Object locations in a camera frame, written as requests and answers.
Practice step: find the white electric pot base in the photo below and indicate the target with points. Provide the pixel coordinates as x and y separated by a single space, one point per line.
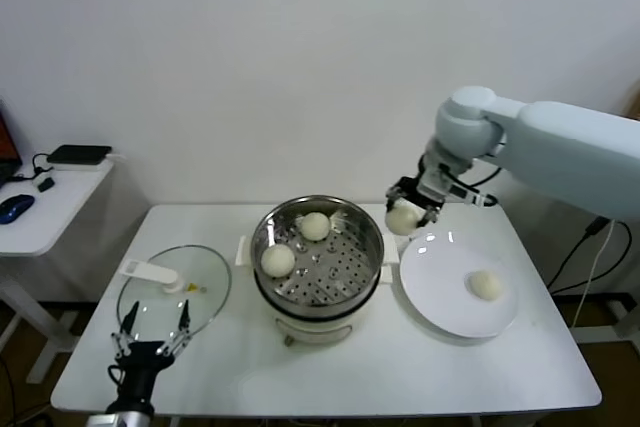
312 324

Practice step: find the stainless steel steamer basket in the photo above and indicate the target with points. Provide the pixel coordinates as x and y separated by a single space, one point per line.
350 257

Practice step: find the white desk with foot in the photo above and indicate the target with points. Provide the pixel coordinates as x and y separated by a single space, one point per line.
600 334

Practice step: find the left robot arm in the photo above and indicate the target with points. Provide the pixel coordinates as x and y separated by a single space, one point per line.
136 420

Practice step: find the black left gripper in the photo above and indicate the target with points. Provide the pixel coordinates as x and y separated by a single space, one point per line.
142 372

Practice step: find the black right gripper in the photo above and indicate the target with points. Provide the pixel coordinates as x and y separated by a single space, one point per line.
427 187

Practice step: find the black flat hard drive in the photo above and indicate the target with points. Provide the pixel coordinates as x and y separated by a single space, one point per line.
80 153

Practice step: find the white steamed baozi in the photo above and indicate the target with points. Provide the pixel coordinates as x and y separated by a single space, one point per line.
315 227
402 219
278 262
484 285

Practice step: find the white side desk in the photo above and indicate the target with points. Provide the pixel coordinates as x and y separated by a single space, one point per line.
60 207

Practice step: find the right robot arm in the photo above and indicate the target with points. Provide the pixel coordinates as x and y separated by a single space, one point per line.
560 147

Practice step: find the black laptop with red screen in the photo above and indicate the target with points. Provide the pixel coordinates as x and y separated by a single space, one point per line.
6 147

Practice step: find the white round plate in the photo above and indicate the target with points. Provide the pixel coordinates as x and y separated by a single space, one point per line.
430 287

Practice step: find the small black adapter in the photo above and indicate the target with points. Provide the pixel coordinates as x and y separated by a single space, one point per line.
46 185

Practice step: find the blue computer mouse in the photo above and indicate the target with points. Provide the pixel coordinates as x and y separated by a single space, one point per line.
16 207

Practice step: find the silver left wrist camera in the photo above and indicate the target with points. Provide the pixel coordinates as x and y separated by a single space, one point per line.
105 420

